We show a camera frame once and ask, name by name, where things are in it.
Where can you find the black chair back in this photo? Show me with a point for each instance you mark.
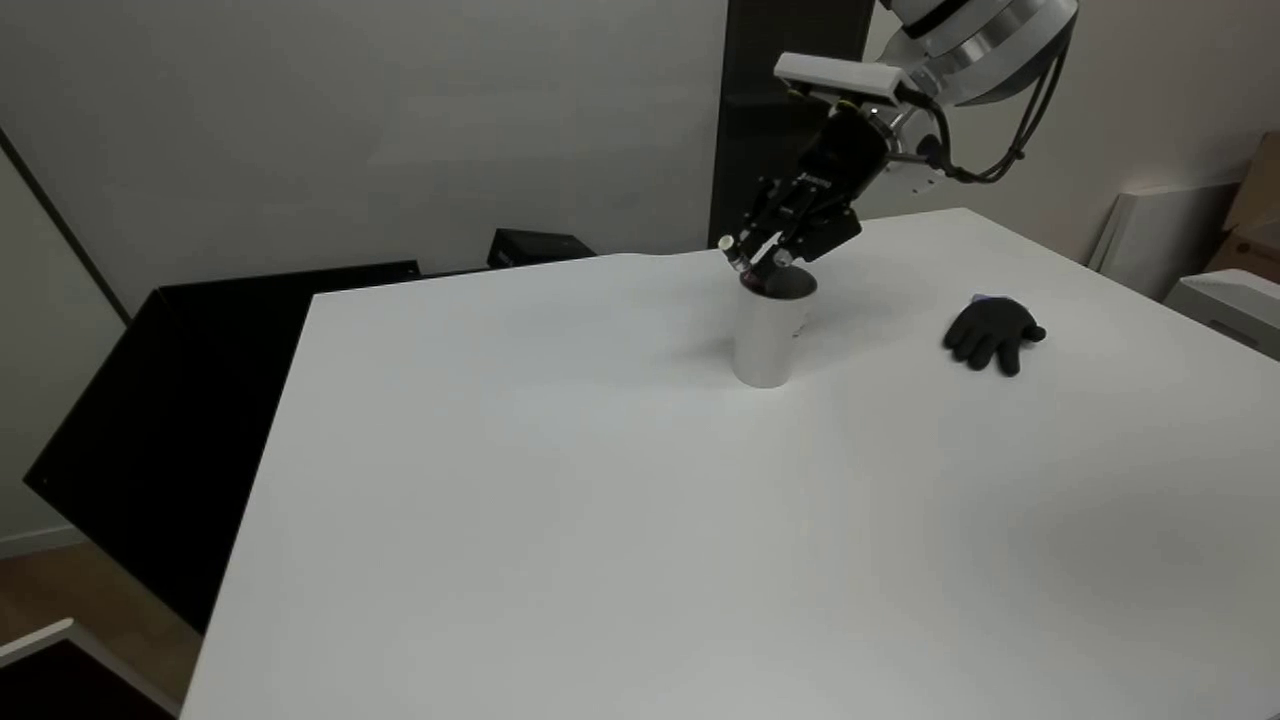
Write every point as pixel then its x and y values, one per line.
pixel 534 245

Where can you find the brown cardboard box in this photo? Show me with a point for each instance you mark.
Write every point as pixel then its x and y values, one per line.
pixel 1251 200

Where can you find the white mug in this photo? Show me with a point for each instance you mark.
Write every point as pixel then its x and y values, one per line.
pixel 766 347

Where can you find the black side desk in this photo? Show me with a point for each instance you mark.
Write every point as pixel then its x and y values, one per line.
pixel 172 424

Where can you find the white cabinet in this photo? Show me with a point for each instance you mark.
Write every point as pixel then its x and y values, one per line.
pixel 1154 240

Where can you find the white flat box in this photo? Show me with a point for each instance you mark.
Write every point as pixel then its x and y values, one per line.
pixel 1227 310

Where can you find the black glove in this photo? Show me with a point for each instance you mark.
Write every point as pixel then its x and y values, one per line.
pixel 992 332

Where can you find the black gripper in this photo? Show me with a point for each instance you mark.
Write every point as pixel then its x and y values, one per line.
pixel 840 163

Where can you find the black wall pillar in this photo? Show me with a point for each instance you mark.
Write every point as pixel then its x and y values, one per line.
pixel 747 104

